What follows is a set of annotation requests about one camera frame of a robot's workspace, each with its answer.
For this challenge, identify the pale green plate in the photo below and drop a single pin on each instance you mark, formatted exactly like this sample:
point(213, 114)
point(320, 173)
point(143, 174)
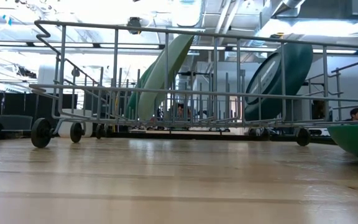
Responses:
point(157, 77)

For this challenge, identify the dark green plate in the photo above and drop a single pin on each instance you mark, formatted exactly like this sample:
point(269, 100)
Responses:
point(298, 68)

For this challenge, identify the green bottom bowl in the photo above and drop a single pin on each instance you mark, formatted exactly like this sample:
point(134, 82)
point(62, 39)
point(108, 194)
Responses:
point(356, 143)

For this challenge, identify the white bin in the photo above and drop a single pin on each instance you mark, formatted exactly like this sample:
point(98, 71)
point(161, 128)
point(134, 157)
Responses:
point(68, 132)

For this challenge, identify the white vented box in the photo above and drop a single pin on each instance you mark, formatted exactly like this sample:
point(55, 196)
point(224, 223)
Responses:
point(319, 132)

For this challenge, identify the black partition panels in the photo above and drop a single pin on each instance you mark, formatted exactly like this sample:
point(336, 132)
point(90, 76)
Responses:
point(17, 107)

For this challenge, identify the grey chair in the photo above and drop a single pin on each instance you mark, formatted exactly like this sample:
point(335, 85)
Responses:
point(14, 122)

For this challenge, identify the black overhead camera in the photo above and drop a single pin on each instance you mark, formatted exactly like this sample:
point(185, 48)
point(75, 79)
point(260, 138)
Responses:
point(134, 23)

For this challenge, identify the silver ceiling duct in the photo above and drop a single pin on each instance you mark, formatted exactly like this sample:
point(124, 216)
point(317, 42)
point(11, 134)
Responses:
point(186, 12)

